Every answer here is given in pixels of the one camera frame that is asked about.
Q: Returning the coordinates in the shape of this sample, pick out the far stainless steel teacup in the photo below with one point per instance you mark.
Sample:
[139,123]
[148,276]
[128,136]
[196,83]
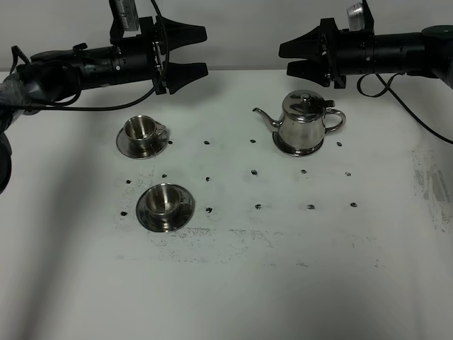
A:
[143,131]

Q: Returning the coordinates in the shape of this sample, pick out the far stainless steel saucer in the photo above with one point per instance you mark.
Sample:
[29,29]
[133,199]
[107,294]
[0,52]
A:
[126,148]

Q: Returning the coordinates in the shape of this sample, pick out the stainless steel teapot saucer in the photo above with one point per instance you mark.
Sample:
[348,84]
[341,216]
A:
[294,152]

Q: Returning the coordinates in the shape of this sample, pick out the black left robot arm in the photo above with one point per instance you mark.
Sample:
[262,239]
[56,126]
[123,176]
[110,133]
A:
[54,80]

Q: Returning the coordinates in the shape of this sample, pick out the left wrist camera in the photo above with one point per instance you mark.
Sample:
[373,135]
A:
[125,16]

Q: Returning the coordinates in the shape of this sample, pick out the near stainless steel saucer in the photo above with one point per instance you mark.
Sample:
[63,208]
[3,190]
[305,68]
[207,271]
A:
[153,225]

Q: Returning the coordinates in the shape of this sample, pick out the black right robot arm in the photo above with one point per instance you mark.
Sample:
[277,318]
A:
[424,54]

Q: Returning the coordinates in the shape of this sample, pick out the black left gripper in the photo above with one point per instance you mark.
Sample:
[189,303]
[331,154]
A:
[136,58]

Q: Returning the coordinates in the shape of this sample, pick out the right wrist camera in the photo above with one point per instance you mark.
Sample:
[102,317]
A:
[360,18]

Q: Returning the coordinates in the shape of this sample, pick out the stainless steel teacup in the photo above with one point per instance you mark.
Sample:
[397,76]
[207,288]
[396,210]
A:
[143,131]
[166,201]

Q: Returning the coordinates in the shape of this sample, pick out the near stainless steel teacup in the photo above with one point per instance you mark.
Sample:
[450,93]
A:
[166,201]

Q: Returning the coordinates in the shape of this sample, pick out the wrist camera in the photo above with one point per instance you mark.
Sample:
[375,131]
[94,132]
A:
[360,18]
[125,16]

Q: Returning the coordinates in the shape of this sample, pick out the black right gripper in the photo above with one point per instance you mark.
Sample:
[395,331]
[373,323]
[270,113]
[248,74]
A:
[348,53]

